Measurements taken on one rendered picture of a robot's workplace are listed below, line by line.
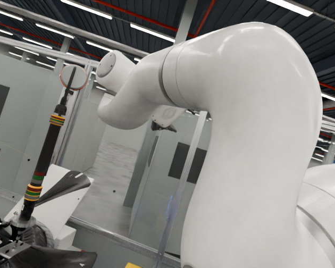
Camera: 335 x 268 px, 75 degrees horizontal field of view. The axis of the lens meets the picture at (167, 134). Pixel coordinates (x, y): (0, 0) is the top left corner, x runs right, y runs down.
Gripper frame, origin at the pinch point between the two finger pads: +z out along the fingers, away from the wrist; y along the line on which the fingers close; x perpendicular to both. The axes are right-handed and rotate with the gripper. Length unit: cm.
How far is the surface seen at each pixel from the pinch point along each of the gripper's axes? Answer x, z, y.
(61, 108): 18.7, -23.9, -25.2
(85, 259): -17, -2, -54
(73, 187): 6.3, -6.9, -47.7
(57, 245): 12, 21, -103
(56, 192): 7, -10, -53
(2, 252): -7, -22, -66
